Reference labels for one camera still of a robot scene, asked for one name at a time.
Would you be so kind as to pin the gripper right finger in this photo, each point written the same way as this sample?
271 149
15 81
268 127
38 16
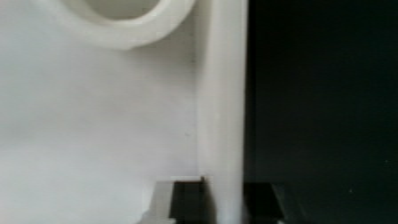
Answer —
264 208

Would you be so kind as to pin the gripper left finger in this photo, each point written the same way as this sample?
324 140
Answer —
181 201

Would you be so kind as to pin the white square tabletop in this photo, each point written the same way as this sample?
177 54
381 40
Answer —
120 117

